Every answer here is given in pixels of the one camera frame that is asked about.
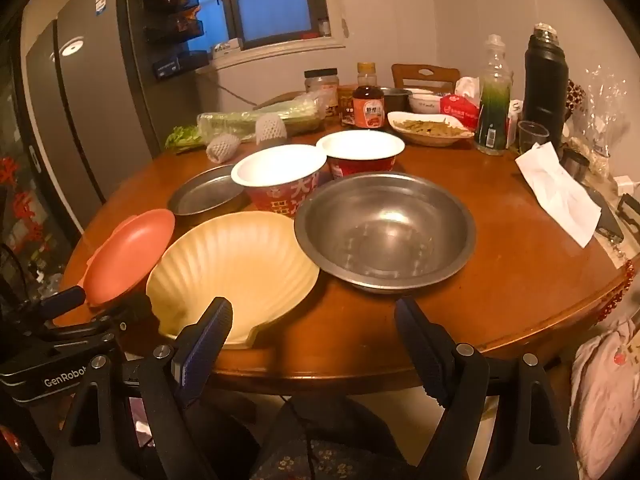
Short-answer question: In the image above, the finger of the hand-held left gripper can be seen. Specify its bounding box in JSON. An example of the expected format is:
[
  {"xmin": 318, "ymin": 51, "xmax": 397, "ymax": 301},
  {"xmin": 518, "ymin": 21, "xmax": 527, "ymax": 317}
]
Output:
[
  {"xmin": 37, "ymin": 286, "xmax": 87, "ymax": 321},
  {"xmin": 30, "ymin": 292, "xmax": 153, "ymax": 346}
]

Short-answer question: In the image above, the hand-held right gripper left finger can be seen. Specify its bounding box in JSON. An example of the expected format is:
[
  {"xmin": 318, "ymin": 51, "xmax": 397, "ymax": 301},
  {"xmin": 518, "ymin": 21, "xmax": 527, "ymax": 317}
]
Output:
[{"xmin": 50, "ymin": 296, "xmax": 261, "ymax": 480}]

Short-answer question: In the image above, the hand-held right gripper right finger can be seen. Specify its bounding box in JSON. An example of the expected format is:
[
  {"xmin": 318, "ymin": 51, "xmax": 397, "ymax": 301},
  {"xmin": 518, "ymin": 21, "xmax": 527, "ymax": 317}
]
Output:
[{"xmin": 394, "ymin": 296, "xmax": 583, "ymax": 480}]

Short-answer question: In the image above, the pink plate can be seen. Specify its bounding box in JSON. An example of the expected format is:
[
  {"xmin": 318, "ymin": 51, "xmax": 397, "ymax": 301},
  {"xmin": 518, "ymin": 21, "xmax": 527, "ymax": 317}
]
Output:
[{"xmin": 82, "ymin": 208, "xmax": 177, "ymax": 308}]

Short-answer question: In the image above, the cream shell-shaped plate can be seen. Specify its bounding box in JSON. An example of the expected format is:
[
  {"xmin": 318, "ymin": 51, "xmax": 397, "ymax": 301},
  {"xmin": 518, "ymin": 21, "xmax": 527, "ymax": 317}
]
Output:
[{"xmin": 145, "ymin": 210, "xmax": 321, "ymax": 351}]

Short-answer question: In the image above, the large steel bowl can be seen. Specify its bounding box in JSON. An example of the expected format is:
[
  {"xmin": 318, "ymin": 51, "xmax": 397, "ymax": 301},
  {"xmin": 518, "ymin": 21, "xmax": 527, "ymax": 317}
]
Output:
[{"xmin": 294, "ymin": 171, "xmax": 477, "ymax": 295}]

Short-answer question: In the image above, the shallow steel pan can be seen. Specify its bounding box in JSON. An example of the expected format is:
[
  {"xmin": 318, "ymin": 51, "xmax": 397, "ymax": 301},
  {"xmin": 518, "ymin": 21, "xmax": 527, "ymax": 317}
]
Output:
[{"xmin": 166, "ymin": 163, "xmax": 251, "ymax": 217}]

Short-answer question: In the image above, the red paper bowl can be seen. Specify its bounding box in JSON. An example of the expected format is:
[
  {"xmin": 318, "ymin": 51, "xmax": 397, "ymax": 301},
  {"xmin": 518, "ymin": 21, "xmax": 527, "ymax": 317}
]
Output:
[
  {"xmin": 315, "ymin": 130, "xmax": 406, "ymax": 181},
  {"xmin": 230, "ymin": 144, "xmax": 328, "ymax": 218}
]

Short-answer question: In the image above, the glass door with red decals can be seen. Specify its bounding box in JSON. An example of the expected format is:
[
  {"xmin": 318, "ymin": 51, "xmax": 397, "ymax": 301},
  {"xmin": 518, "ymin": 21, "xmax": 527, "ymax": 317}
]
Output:
[{"xmin": 0, "ymin": 40, "xmax": 76, "ymax": 286}]

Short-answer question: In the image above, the dark floral clothing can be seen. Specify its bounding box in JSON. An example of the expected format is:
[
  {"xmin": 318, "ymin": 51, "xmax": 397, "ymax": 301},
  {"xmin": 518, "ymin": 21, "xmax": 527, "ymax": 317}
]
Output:
[{"xmin": 250, "ymin": 395, "xmax": 441, "ymax": 480}]

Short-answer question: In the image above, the pink cloth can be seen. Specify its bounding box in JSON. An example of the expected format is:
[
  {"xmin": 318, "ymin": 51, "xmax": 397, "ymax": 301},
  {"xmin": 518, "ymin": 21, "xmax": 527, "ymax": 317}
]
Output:
[{"xmin": 570, "ymin": 317, "xmax": 640, "ymax": 480}]

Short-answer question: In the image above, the grey refrigerator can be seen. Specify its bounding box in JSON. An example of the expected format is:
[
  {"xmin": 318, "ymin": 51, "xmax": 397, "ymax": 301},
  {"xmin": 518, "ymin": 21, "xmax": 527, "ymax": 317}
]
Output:
[{"xmin": 20, "ymin": 0, "xmax": 211, "ymax": 233}]

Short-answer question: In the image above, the fruit in foam net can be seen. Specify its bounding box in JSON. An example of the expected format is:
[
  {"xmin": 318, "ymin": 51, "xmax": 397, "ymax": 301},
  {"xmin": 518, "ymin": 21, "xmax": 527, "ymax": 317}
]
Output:
[
  {"xmin": 206, "ymin": 133, "xmax": 242, "ymax": 164},
  {"xmin": 255, "ymin": 113, "xmax": 288, "ymax": 147}
]

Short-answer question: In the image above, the white paper napkin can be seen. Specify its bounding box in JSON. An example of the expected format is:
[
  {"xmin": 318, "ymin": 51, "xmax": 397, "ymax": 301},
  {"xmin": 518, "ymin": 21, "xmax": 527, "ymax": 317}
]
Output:
[{"xmin": 515, "ymin": 141, "xmax": 603, "ymax": 248}]

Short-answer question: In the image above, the white plate of green beans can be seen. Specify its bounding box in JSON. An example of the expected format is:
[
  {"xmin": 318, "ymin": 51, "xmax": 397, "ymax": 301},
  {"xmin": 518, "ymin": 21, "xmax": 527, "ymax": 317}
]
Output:
[{"xmin": 387, "ymin": 111, "xmax": 475, "ymax": 148}]

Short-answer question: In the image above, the celery in plastic bag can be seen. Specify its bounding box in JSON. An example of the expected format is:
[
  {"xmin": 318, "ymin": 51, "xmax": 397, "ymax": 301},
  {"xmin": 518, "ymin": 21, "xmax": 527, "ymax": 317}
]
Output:
[{"xmin": 165, "ymin": 99, "xmax": 326, "ymax": 155}]

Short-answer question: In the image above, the black flat device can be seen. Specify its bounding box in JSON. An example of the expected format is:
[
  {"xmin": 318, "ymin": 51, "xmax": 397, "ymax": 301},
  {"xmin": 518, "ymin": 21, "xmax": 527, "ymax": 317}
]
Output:
[{"xmin": 590, "ymin": 187, "xmax": 626, "ymax": 246}]

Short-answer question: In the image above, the small steel cup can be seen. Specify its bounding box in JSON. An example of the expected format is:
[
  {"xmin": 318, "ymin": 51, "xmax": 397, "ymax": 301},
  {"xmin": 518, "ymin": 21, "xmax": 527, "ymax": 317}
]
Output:
[{"xmin": 559, "ymin": 147, "xmax": 591, "ymax": 181}]

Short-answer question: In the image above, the clear plastic cup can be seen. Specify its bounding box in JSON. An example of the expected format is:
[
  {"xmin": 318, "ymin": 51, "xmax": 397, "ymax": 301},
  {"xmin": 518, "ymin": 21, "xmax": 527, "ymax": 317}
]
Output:
[{"xmin": 517, "ymin": 120, "xmax": 551, "ymax": 155}]

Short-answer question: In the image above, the small white carton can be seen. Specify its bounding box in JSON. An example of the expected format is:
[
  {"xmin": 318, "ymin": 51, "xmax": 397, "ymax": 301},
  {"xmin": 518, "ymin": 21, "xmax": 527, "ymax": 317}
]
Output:
[{"xmin": 507, "ymin": 100, "xmax": 524, "ymax": 148}]

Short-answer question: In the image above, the red tissue pack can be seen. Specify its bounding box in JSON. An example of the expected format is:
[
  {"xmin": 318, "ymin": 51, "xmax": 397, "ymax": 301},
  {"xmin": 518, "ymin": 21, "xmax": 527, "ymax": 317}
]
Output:
[{"xmin": 439, "ymin": 76, "xmax": 483, "ymax": 131}]

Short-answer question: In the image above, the white ceramic bowl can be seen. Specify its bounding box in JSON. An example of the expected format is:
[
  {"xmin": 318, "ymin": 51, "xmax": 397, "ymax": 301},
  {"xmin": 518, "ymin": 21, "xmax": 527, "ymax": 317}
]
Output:
[{"xmin": 408, "ymin": 91, "xmax": 448, "ymax": 115}]

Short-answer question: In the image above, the dark vinegar bottle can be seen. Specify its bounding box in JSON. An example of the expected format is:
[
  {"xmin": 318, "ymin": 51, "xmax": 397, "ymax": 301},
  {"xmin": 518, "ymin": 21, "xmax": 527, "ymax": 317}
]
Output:
[{"xmin": 352, "ymin": 86, "xmax": 386, "ymax": 130}]

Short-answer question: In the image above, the clear bottle of green liquid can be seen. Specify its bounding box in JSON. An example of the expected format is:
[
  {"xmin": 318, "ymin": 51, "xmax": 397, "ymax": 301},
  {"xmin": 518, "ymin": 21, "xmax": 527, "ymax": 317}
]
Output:
[{"xmin": 474, "ymin": 34, "xmax": 515, "ymax": 156}]

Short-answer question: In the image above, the steel pot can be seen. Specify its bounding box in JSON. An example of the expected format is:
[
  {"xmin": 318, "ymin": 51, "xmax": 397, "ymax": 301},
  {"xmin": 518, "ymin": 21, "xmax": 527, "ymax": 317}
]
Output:
[{"xmin": 378, "ymin": 87, "xmax": 413, "ymax": 113}]

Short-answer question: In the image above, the blue box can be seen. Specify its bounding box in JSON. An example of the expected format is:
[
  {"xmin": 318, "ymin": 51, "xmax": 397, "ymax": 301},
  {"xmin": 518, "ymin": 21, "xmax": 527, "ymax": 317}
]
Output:
[{"xmin": 152, "ymin": 52, "xmax": 208, "ymax": 81}]

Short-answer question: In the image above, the small chili sauce jar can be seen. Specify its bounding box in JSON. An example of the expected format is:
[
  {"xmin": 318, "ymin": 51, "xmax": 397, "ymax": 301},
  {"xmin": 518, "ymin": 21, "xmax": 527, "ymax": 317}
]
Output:
[{"xmin": 337, "ymin": 86, "xmax": 357, "ymax": 126}]

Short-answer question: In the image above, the wooden chair with curved back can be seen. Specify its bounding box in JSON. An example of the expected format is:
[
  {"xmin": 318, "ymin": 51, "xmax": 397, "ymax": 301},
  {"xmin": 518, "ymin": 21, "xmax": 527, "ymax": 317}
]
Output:
[{"xmin": 255, "ymin": 91, "xmax": 307, "ymax": 111}]

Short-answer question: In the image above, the wooden chair with cutout back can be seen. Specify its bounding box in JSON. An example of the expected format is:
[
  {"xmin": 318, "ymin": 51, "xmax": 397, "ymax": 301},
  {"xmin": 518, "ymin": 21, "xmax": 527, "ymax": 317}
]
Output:
[{"xmin": 391, "ymin": 63, "xmax": 461, "ymax": 92}]

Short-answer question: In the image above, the glass jar with dark lid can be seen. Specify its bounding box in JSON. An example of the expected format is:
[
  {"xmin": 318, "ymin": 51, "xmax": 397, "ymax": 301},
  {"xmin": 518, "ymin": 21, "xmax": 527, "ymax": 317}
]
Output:
[{"xmin": 304, "ymin": 68, "xmax": 341, "ymax": 118}]

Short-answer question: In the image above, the black thermos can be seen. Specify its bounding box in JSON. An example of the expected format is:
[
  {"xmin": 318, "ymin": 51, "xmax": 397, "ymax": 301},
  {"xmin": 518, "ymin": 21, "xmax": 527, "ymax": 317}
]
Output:
[{"xmin": 522, "ymin": 22, "xmax": 571, "ymax": 148}]

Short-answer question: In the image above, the leopard print pouch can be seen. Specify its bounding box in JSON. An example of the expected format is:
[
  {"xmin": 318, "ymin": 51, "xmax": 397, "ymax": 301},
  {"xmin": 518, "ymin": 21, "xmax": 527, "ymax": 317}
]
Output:
[{"xmin": 565, "ymin": 80, "xmax": 588, "ymax": 121}]

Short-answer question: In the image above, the dark fridge side rack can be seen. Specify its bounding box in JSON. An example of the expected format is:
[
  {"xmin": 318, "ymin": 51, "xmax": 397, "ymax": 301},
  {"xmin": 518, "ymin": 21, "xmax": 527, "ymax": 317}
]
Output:
[{"xmin": 142, "ymin": 0, "xmax": 206, "ymax": 43}]

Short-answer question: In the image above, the clear plastic bag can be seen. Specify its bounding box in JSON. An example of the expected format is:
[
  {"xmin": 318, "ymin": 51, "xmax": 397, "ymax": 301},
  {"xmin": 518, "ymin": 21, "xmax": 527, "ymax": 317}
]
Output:
[{"xmin": 565, "ymin": 62, "xmax": 636, "ymax": 181}]

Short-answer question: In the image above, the window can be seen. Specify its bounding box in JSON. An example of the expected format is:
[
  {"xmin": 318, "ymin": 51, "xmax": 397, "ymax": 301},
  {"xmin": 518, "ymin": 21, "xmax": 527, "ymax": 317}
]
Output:
[{"xmin": 155, "ymin": 0, "xmax": 346, "ymax": 53}]

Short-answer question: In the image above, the red bead string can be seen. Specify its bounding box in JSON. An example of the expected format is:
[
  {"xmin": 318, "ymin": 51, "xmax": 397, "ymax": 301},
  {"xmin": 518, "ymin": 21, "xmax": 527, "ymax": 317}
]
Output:
[{"xmin": 597, "ymin": 260, "xmax": 640, "ymax": 326}]

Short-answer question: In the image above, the thin wall cable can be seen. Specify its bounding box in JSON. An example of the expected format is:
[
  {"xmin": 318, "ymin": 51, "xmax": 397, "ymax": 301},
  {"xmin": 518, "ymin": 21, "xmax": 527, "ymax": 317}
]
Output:
[{"xmin": 212, "ymin": 77, "xmax": 261, "ymax": 109}]

